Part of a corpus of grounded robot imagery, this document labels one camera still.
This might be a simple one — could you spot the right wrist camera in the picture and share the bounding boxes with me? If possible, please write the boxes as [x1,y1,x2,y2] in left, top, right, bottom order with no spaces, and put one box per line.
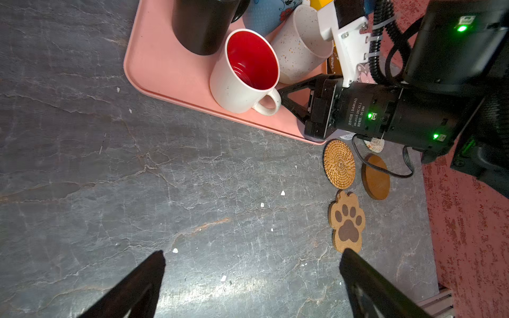
[318,0,370,88]

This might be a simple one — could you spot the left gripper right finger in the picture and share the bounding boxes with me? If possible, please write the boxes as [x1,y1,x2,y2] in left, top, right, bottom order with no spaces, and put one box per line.
[339,249,429,317]

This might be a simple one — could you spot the pink serving tray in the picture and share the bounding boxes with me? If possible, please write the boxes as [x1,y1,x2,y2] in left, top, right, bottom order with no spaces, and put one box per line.
[123,1,323,145]

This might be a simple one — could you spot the yellow mug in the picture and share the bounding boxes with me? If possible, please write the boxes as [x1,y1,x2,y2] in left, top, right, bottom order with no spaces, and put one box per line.
[310,0,334,11]

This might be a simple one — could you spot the white speckled blue mug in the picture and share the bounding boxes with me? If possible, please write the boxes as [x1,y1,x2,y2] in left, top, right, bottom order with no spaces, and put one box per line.
[243,0,302,36]

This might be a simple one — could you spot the white mug red inside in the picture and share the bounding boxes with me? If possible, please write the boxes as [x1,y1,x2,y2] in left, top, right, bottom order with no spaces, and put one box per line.
[209,29,282,116]

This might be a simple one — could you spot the black mug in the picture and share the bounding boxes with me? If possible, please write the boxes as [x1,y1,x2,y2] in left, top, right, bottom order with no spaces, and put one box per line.
[172,0,250,56]

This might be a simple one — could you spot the large round wooden coaster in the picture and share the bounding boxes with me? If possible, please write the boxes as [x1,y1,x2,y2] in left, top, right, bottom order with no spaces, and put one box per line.
[361,154,390,200]

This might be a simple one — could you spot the colourful zigzag woven coaster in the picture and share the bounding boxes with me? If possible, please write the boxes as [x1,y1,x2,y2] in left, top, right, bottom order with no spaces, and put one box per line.
[364,138,385,153]

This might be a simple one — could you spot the woven rattan coaster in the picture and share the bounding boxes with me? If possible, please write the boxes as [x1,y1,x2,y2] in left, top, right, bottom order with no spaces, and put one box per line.
[323,139,355,189]

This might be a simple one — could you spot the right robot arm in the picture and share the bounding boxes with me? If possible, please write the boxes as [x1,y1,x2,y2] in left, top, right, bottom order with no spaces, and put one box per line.
[279,1,508,196]

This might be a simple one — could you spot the brown paw print coaster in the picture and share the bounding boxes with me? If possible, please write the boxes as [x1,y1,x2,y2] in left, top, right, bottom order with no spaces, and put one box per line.
[328,190,366,253]

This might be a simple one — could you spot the white mug centre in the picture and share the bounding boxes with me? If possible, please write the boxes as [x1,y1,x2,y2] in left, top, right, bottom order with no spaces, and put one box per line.
[270,5,334,84]

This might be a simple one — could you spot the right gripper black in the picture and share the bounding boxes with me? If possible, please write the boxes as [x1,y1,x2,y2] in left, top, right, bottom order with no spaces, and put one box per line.
[278,74,461,153]

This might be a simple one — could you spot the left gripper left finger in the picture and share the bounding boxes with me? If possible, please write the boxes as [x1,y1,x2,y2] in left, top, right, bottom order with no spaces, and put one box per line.
[81,250,166,317]

